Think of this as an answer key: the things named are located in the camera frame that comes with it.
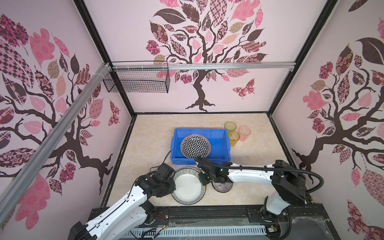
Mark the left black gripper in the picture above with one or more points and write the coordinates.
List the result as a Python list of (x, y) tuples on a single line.
[(172, 188)]

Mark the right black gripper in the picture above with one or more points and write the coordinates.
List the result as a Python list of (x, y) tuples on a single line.
[(203, 182)]

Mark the black striped rim white plate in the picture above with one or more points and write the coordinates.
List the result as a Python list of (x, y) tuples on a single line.
[(189, 189)]

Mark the floral pattern plate orange rim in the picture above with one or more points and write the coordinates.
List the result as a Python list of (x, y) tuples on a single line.
[(194, 146)]

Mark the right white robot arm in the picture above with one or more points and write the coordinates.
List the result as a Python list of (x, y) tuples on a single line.
[(288, 183)]

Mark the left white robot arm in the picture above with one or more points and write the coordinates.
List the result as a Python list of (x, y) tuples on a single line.
[(131, 211)]

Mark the blue plastic bin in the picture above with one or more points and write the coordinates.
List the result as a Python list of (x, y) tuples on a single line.
[(218, 138)]

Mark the yellow transparent cup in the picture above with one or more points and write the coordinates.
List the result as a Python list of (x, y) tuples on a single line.
[(234, 137)]

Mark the green transparent cup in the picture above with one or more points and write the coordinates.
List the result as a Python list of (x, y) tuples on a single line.
[(230, 126)]

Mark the pink transparent cup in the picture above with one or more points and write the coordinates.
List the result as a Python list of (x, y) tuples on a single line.
[(244, 132)]

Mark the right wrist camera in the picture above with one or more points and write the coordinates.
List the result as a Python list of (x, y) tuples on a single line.
[(204, 164)]

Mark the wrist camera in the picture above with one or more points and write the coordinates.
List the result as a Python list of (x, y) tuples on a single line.
[(204, 164), (165, 171)]

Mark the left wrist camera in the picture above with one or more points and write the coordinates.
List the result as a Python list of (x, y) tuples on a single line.
[(165, 171)]

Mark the white slotted cable duct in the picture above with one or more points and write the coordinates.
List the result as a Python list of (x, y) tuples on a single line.
[(194, 232)]

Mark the black wire basket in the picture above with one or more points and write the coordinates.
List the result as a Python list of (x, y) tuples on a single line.
[(138, 77)]

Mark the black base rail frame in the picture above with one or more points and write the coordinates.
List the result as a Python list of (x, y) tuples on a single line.
[(310, 222)]

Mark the aluminium rail back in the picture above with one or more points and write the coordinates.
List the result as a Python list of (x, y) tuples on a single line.
[(225, 66)]

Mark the aluminium rail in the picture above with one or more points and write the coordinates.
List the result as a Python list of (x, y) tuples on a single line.
[(225, 66), (22, 181)]

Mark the aluminium rail left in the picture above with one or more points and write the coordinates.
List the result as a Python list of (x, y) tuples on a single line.
[(22, 181)]

